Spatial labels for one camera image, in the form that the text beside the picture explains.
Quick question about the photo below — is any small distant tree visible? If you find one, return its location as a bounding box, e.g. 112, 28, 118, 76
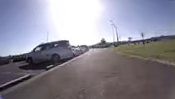
99, 37, 108, 46

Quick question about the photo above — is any double street lamp pole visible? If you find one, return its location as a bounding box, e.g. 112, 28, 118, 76
107, 19, 121, 45

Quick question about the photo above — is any concrete kerb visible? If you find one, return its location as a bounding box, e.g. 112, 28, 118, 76
0, 49, 95, 93

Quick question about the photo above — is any grass field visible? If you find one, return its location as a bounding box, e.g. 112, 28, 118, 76
111, 35, 175, 79

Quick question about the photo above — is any silver minivan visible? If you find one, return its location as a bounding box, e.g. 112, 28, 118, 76
22, 38, 76, 69

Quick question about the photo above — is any row of parked cars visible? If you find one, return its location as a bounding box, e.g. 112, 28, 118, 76
70, 42, 91, 58

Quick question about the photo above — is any grey asphalt path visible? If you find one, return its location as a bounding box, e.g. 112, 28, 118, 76
0, 35, 175, 99

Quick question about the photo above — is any sign on pole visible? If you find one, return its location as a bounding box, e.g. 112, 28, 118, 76
140, 32, 146, 46

